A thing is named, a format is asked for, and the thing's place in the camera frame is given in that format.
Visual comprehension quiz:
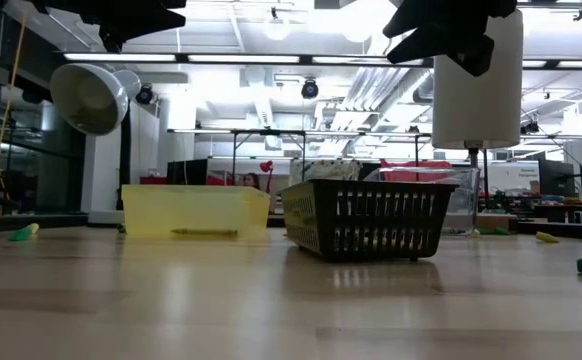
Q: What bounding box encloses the black plastic basket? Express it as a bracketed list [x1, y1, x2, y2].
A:
[278, 178, 461, 264]

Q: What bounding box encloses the black metal frame stand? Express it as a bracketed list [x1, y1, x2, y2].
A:
[229, 128, 433, 187]

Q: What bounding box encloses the cardboard box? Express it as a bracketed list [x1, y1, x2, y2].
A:
[475, 214, 518, 234]

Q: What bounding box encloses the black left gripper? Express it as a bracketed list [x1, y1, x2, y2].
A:
[30, 0, 188, 54]

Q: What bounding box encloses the white patterned bag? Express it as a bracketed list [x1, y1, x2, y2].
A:
[290, 158, 363, 182]

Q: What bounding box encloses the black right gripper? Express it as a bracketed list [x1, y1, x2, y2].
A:
[383, 0, 518, 77]

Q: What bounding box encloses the white gooseneck desk lamp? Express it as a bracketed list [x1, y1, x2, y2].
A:
[49, 62, 143, 226]

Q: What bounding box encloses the red plastic crate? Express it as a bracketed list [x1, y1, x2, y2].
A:
[380, 159, 453, 184]

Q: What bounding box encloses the yellow plastic bin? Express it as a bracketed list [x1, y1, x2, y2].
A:
[121, 183, 272, 239]

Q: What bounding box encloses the black ceiling spotlight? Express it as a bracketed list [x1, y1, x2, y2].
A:
[300, 78, 321, 101]
[135, 84, 155, 107]

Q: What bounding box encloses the clear plastic bin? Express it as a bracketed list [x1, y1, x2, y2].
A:
[365, 167, 482, 237]

